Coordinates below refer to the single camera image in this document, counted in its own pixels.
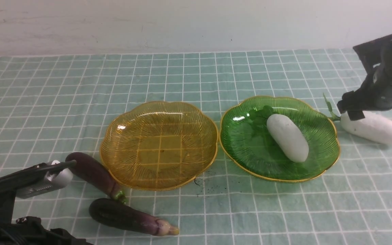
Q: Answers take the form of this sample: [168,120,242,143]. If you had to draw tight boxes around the dark eggplant pale stem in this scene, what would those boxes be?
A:
[88,198,179,236]

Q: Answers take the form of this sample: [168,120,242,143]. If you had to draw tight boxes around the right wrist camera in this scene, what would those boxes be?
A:
[353,34,392,74]

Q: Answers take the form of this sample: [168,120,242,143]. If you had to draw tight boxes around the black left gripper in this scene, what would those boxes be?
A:
[0,216,89,245]

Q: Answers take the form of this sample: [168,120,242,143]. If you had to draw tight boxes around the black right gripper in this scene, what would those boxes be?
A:
[337,40,392,121]

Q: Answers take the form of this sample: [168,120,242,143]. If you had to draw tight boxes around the green plastic flower plate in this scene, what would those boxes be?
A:
[219,96,341,183]

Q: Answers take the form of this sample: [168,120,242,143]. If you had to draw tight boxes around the amber plastic flower plate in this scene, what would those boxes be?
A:
[99,101,219,191]

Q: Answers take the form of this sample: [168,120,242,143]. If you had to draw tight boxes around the purple eggplant green stem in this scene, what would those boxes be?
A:
[65,152,127,204]

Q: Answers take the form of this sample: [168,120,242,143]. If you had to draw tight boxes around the green checkered tablecloth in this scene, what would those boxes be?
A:
[0,49,392,245]

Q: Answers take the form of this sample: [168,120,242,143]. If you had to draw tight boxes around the white radish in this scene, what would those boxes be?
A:
[248,105,309,163]
[323,94,392,145]

